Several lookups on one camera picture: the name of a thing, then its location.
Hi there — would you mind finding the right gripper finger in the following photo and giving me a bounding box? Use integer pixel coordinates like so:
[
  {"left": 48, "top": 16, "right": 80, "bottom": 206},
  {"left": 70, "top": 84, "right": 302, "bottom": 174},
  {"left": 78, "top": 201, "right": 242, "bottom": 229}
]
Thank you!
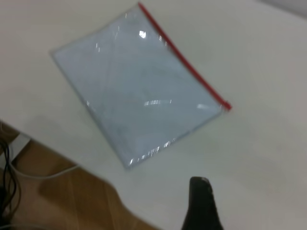
[{"left": 181, "top": 176, "right": 224, "bottom": 230}]

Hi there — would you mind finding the white floor cable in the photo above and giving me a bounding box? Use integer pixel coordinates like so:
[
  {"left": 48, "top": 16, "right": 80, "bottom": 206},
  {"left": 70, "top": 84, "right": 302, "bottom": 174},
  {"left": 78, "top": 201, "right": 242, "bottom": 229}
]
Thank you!
[{"left": 9, "top": 161, "right": 81, "bottom": 180}]

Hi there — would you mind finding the clear plastic zipper bag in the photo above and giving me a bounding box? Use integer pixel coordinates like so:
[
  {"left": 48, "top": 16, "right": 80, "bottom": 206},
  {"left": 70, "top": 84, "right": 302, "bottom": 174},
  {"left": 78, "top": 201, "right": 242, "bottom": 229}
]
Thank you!
[{"left": 49, "top": 1, "right": 233, "bottom": 171}]

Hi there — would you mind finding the thin black floor cable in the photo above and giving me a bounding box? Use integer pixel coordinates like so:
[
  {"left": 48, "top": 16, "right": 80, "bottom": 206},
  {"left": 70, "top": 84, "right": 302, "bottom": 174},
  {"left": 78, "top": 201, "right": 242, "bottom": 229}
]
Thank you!
[{"left": 0, "top": 140, "right": 23, "bottom": 230}]

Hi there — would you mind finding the white table leg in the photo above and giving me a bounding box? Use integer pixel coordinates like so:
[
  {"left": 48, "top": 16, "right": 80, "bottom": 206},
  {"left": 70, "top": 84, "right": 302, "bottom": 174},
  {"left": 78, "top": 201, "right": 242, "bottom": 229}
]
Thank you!
[{"left": 10, "top": 131, "right": 32, "bottom": 160}]

